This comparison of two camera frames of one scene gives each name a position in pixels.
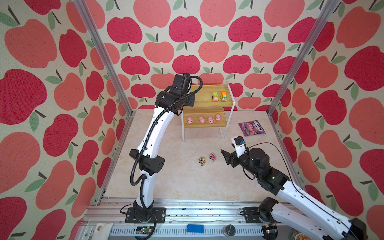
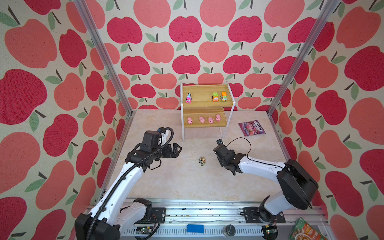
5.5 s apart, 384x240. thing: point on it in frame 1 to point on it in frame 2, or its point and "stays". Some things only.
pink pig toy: x=210 y=120 stays
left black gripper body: x=189 y=101 to x=161 y=151
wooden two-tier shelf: x=213 y=107 stays
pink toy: x=190 y=120 stays
